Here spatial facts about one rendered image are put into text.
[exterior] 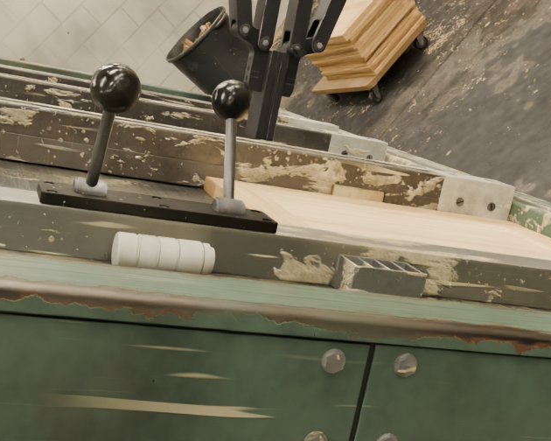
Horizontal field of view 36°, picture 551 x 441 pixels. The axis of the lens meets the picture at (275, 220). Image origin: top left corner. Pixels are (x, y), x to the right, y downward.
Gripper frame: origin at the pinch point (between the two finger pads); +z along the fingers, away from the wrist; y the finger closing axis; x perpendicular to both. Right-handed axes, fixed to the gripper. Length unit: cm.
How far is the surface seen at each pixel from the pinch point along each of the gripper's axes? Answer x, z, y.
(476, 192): 44, 10, 50
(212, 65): 470, 6, 116
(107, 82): -2.3, 1.2, -12.9
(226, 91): 8.1, 0.7, -1.0
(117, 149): 44.5, 12.0, -3.7
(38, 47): 569, 18, 16
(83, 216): 1.9, 12.2, -12.5
